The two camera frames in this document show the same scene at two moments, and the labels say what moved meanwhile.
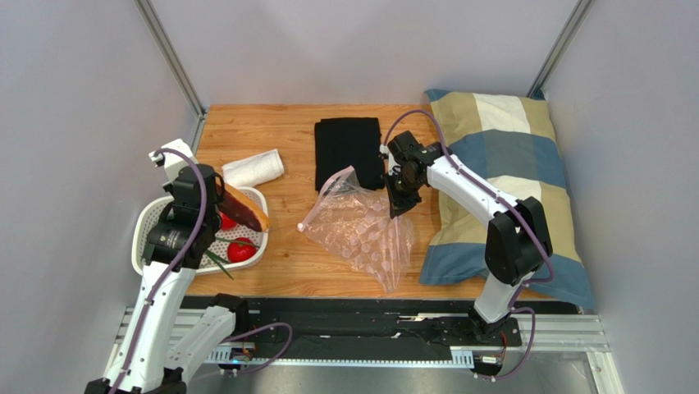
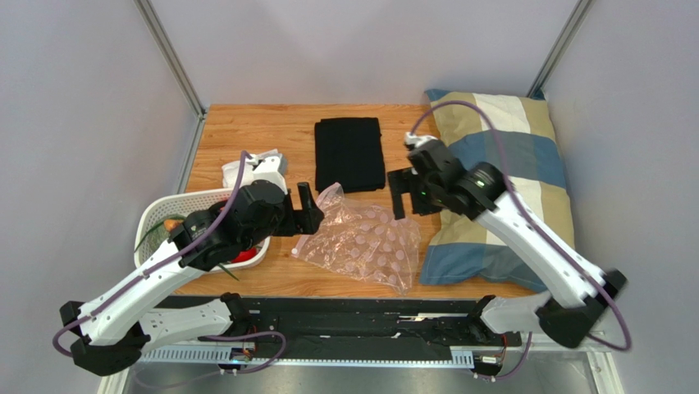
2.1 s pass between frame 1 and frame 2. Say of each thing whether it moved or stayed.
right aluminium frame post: stayed
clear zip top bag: moved
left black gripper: moved
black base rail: stayed
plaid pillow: stayed
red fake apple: stayed
